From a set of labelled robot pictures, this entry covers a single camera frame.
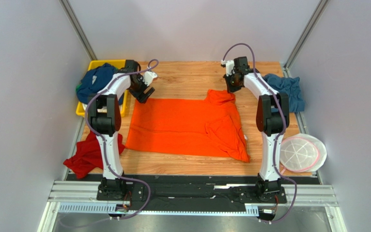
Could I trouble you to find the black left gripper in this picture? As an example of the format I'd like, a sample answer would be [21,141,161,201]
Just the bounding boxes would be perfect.
[128,74,155,104]

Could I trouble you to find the orange t-shirt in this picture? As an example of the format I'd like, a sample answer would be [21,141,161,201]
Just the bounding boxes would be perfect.
[125,89,250,162]

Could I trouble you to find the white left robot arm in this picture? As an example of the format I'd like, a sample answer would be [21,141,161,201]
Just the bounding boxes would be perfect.
[85,59,158,201]

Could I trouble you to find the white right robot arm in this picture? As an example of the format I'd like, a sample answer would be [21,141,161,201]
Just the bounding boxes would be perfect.
[221,57,289,202]

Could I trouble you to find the white t-shirt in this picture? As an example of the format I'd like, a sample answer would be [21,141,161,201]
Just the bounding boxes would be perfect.
[82,102,109,113]

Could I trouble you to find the navy blue t-shirt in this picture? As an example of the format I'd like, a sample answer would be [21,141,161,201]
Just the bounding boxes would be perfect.
[76,62,125,105]

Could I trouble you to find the teal blue t-shirt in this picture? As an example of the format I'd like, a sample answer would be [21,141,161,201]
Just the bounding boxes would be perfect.
[263,73,305,113]

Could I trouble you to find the green t-shirt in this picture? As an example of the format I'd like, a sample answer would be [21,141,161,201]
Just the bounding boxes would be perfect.
[75,66,122,92]

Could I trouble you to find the yellow plastic bin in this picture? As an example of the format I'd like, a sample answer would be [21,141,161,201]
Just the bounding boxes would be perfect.
[75,59,126,117]

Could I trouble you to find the red t-shirt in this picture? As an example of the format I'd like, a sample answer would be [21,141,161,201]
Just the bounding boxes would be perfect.
[63,130,126,179]

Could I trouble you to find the white mesh laundry bag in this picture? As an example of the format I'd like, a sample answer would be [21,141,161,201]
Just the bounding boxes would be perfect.
[280,133,328,173]

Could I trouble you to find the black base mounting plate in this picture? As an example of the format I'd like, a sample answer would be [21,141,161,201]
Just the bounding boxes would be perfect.
[66,174,321,213]

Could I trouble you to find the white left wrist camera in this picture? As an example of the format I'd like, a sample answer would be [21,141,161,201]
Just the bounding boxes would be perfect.
[143,71,158,87]

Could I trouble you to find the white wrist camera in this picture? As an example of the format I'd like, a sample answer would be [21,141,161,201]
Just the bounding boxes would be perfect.
[220,60,234,76]
[143,71,158,87]

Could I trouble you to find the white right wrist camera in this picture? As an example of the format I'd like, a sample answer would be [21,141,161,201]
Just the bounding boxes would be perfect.
[220,60,234,76]

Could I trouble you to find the aluminium frame rail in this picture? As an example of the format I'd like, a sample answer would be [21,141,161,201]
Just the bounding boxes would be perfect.
[38,181,346,232]

